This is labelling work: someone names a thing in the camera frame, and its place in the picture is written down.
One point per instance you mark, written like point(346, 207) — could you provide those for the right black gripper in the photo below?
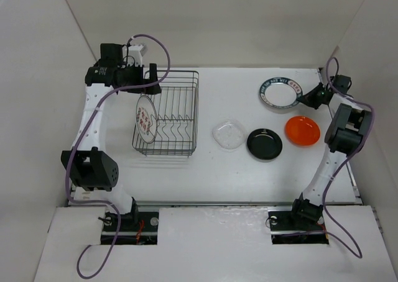
point(308, 98)

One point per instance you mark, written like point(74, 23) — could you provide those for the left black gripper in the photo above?
point(140, 71)

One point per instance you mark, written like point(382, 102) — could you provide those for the white plate green rim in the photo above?
point(280, 93)

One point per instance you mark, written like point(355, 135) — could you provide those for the white plate red characters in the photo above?
point(146, 119)

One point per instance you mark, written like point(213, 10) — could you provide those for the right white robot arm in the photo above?
point(349, 125)

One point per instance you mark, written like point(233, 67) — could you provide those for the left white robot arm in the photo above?
point(91, 175)

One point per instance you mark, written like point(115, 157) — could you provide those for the orange plate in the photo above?
point(302, 131)

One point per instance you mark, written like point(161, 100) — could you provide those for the clear glass plate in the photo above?
point(229, 134)

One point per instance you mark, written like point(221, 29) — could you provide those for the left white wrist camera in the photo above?
point(134, 54)

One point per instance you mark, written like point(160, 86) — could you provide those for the grey wire dish rack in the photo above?
point(177, 112)

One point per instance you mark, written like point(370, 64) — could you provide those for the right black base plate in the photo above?
point(286, 230)

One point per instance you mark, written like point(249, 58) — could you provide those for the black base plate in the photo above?
point(286, 230)
point(142, 232)

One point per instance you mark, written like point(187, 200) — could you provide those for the aluminium rail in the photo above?
point(203, 203)

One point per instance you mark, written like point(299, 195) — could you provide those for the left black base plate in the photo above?
point(142, 232)

